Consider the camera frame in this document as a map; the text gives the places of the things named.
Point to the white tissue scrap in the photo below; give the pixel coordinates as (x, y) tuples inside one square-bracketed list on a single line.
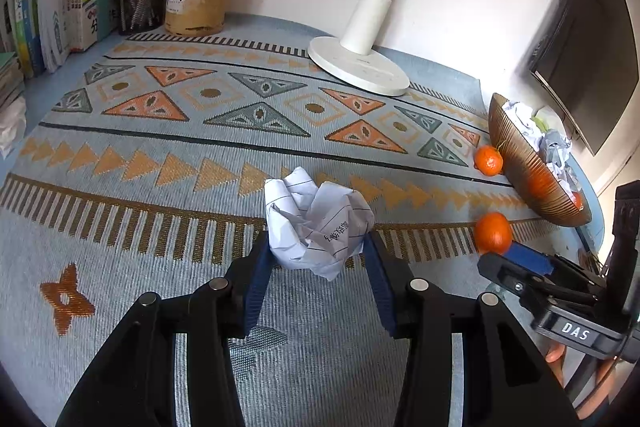
[(12, 126)]

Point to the paper ball back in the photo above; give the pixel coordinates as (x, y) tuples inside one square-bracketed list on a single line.
[(567, 179)]

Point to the orange mandarin front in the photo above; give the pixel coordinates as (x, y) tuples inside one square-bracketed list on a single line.
[(493, 234)]

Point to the orange mandarin with stem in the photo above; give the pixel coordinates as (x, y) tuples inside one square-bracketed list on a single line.
[(488, 160)]

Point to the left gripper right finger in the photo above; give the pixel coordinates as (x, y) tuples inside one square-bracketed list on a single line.
[(389, 277)]

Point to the black wall television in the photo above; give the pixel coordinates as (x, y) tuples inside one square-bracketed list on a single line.
[(589, 63)]

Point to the green tissue box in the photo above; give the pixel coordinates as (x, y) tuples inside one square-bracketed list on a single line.
[(544, 119)]

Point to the white desk lamp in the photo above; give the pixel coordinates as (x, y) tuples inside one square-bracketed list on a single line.
[(352, 59)]

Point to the white paper ball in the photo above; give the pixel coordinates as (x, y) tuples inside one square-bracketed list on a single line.
[(521, 115)]

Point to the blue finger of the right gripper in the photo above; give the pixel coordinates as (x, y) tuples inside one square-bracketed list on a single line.
[(529, 259), (524, 284)]

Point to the patterned blue table mat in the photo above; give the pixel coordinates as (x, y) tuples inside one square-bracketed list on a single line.
[(147, 173)]

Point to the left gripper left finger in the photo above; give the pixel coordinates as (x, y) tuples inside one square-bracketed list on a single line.
[(249, 277)]

